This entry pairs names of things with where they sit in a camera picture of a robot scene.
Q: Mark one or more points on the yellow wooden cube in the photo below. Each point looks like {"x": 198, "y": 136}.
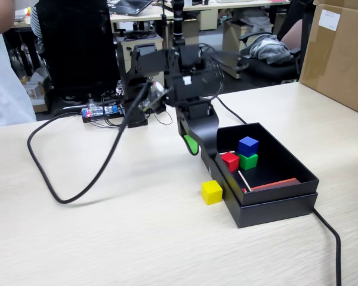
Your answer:
{"x": 211, "y": 193}

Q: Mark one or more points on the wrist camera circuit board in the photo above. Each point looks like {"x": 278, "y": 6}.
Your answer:
{"x": 150, "y": 99}

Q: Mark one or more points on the long white stick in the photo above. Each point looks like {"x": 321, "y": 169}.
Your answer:
{"x": 244, "y": 181}

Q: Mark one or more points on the controller board with red LED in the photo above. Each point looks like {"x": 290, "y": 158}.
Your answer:
{"x": 101, "y": 111}

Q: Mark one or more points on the black open box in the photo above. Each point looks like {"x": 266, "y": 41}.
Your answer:
{"x": 274, "y": 213}

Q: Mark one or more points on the large brown cardboard box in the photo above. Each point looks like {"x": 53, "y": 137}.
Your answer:
{"x": 340, "y": 65}

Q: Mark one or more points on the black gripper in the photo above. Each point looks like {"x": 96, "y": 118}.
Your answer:
{"x": 197, "y": 110}

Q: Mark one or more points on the bare forearm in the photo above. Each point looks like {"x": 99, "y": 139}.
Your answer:
{"x": 0, "y": 18}

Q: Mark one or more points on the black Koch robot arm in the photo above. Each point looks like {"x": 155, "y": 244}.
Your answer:
{"x": 152, "y": 62}

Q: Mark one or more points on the white open carton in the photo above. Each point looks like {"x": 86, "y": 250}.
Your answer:
{"x": 35, "y": 89}

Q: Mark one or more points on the red wooden cube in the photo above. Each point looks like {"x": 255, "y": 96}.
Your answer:
{"x": 230, "y": 162}

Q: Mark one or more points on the person in white shirt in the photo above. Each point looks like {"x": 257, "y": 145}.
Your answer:
{"x": 6, "y": 89}

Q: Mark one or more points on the black vertical pole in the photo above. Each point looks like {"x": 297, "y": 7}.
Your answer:
{"x": 177, "y": 26}

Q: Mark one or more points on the green wooden cube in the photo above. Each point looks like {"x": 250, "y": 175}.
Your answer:
{"x": 249, "y": 163}

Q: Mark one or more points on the blue wooden cube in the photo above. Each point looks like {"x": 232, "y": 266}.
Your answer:
{"x": 248, "y": 146}

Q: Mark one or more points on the person in striped shirt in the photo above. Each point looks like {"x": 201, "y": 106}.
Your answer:
{"x": 35, "y": 18}

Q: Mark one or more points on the black mesh office chair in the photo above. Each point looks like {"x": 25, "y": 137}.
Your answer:
{"x": 77, "y": 44}

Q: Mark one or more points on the grey hooded sweater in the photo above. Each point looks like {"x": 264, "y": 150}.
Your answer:
{"x": 268, "y": 49}

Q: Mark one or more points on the black cardboard box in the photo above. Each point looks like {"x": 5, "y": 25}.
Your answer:
{"x": 280, "y": 193}

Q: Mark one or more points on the black laptop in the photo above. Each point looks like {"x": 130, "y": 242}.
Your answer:
{"x": 131, "y": 6}

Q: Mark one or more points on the short white stick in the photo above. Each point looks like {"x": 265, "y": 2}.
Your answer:
{"x": 234, "y": 152}

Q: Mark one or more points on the beige drawer cabinet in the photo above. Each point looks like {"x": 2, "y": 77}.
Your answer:
{"x": 125, "y": 50}
{"x": 229, "y": 50}

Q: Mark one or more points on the black armrest office chair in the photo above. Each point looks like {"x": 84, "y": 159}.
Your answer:
{"x": 265, "y": 71}

